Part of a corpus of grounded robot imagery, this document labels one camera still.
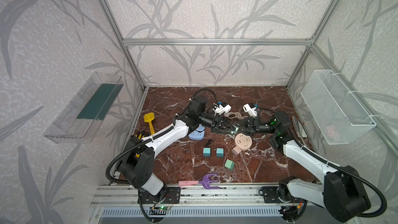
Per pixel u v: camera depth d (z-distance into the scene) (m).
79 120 0.64
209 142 0.91
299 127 0.94
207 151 0.87
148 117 1.02
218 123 0.64
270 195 0.73
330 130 0.74
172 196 0.72
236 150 0.87
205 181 0.77
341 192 0.40
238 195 0.75
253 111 0.69
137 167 0.43
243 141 0.89
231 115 1.03
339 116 0.63
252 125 0.64
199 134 0.92
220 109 0.70
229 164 0.81
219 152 0.87
